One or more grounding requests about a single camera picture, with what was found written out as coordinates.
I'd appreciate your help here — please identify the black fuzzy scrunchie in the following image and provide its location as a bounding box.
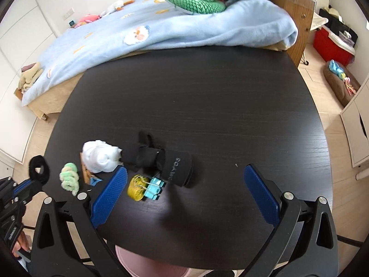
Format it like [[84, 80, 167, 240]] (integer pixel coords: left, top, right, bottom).
[[29, 155, 50, 185]]

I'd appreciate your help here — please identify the wooden clothespin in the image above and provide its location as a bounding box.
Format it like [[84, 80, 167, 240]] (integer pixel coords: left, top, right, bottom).
[[79, 153, 94, 184]]

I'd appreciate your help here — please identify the yellow tape roll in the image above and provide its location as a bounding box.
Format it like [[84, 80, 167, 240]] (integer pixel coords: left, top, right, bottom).
[[127, 175, 149, 201]]

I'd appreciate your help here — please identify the white tissue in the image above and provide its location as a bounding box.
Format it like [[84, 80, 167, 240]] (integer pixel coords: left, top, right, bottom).
[[82, 140, 122, 173]]

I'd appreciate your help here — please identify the light blue binder clip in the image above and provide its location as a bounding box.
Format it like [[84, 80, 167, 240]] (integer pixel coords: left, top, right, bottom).
[[144, 177, 165, 200]]

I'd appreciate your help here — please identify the black sock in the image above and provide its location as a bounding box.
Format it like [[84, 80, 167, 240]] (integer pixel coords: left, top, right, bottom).
[[120, 130, 193, 187]]

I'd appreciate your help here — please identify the pink trash bin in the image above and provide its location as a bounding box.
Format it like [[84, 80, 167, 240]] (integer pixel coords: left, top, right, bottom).
[[115, 246, 191, 277]]

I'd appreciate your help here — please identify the person's left hand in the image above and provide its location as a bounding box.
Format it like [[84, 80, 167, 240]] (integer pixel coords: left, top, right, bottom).
[[12, 231, 30, 258]]

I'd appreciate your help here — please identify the beige folded towel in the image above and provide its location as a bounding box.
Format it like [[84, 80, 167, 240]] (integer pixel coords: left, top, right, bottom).
[[18, 62, 43, 93]]

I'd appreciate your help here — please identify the white drawer cabinet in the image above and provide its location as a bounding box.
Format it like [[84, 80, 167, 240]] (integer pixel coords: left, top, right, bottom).
[[340, 77, 369, 168]]

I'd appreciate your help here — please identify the brown pet cushion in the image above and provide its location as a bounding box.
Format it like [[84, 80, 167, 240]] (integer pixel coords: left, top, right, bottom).
[[323, 60, 360, 107]]

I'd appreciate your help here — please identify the red storage box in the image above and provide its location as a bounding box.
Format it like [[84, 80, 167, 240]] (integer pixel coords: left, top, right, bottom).
[[313, 27, 355, 66]]

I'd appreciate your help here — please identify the pink plush toy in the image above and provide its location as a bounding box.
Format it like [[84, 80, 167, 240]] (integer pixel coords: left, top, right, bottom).
[[74, 14, 101, 29]]

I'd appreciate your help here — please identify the light blue blanket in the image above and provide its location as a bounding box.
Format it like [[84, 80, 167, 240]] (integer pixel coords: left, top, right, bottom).
[[22, 0, 298, 106]]

